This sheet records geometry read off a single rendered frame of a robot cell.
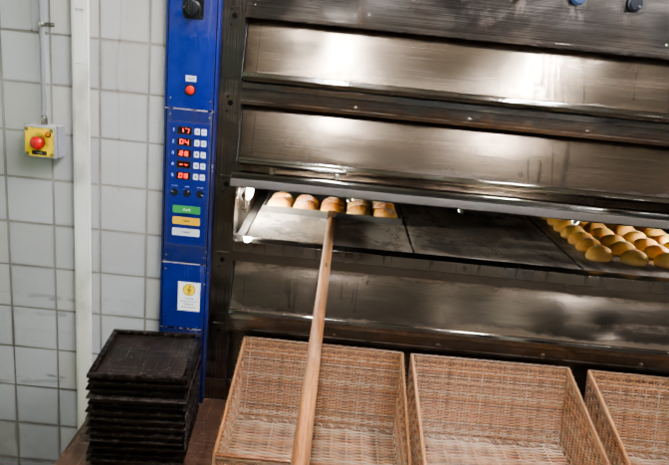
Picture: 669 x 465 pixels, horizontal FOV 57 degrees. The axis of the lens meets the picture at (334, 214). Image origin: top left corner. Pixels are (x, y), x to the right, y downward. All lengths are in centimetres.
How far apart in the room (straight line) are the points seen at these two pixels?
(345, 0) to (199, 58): 47
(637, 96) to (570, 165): 28
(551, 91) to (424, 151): 42
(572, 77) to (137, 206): 144
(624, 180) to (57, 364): 202
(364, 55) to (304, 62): 19
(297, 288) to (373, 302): 26
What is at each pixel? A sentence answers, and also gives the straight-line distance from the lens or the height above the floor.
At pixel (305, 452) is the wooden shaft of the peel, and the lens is 106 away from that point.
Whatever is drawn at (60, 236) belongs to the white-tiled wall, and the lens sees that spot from 224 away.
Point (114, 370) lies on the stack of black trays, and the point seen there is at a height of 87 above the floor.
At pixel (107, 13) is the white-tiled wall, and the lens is 207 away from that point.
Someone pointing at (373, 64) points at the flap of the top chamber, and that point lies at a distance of 194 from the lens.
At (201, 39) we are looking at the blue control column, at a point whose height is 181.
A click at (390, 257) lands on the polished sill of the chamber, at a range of 205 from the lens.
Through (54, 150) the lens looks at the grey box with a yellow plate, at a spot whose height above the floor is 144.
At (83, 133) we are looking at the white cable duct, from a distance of 210.
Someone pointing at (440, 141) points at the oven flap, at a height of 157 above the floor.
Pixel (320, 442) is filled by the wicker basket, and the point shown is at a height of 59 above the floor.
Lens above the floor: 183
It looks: 15 degrees down
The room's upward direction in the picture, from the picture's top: 6 degrees clockwise
